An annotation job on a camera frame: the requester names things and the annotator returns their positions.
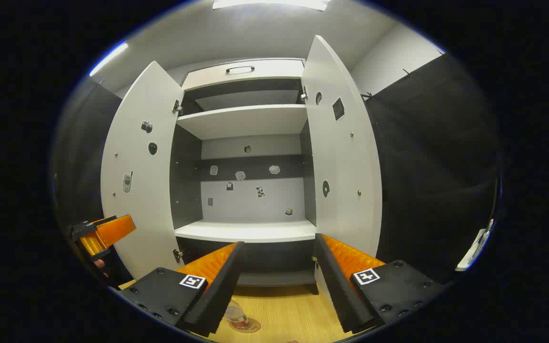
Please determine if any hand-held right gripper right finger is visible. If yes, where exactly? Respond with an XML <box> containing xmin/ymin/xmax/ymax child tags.
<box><xmin>313</xmin><ymin>233</ymin><xmax>449</xmax><ymax>334</ymax></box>

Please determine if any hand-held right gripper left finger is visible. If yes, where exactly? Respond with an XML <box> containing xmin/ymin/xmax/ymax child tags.
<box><xmin>112</xmin><ymin>241</ymin><xmax>245</xmax><ymax>338</ymax></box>

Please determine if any clear plastic bottle red label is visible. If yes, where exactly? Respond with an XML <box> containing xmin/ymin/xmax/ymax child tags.
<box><xmin>224</xmin><ymin>300</ymin><xmax>251</xmax><ymax>332</ymax></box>

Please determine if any white cabinet door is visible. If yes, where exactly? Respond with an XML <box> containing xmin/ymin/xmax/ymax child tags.
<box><xmin>101</xmin><ymin>61</ymin><xmax>184</xmax><ymax>280</ymax></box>
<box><xmin>301</xmin><ymin>34</ymin><xmax>384</xmax><ymax>286</ymax></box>

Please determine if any white cabinet shelf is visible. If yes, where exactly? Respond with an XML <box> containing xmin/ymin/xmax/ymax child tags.
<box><xmin>176</xmin><ymin>104</ymin><xmax>308</xmax><ymax>141</ymax></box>
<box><xmin>194</xmin><ymin>90</ymin><xmax>302</xmax><ymax>112</ymax></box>
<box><xmin>174</xmin><ymin>219</ymin><xmax>317</xmax><ymax>244</ymax></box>

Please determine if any white and grey cabinet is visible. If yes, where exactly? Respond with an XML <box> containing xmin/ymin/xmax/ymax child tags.
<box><xmin>170</xmin><ymin>58</ymin><xmax>320</xmax><ymax>295</ymax></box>

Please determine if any white panel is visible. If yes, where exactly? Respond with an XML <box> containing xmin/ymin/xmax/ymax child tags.
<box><xmin>456</xmin><ymin>218</ymin><xmax>495</xmax><ymax>272</ymax></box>

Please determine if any black backdrop cloth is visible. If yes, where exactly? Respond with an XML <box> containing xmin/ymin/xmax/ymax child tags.
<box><xmin>363</xmin><ymin>52</ymin><xmax>502</xmax><ymax>284</ymax></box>

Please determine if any ceiling light panel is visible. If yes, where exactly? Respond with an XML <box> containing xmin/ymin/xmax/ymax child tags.
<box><xmin>213</xmin><ymin>0</ymin><xmax>330</xmax><ymax>11</ymax></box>
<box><xmin>89</xmin><ymin>40</ymin><xmax>129</xmax><ymax>77</ymax></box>

